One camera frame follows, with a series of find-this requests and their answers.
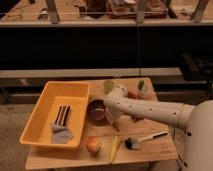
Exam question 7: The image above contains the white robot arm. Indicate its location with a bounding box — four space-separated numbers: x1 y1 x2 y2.
104 85 213 171

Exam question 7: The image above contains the purple bowl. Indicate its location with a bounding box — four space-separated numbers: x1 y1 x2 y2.
87 99 106 123

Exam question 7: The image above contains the brown pretzel pile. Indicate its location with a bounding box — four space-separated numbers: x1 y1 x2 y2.
131 116 144 122

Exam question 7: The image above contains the yellow banana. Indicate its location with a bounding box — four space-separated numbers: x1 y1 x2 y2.
110 135 120 163

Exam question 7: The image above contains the black white dish brush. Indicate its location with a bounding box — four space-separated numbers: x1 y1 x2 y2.
124 131 168 150

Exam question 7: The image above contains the light wooden table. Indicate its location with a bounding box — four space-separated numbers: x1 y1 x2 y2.
25 77 179 171

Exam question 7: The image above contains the orange apple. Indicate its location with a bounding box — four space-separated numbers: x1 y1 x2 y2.
86 136 101 154

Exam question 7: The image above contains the green cup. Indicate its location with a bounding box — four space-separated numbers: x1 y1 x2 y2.
103 80 114 94

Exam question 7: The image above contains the bottle with green cap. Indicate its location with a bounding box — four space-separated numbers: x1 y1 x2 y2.
137 80 150 99

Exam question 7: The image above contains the brown striped chocolate bar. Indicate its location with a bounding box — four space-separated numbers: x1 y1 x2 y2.
55 106 70 126

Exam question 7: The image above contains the grey cloth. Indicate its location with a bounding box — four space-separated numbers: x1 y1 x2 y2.
51 124 73 144

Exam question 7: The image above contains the yellow plastic bin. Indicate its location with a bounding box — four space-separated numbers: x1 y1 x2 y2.
20 81 90 149

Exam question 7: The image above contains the black cable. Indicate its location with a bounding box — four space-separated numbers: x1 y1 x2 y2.
171 127 188 171

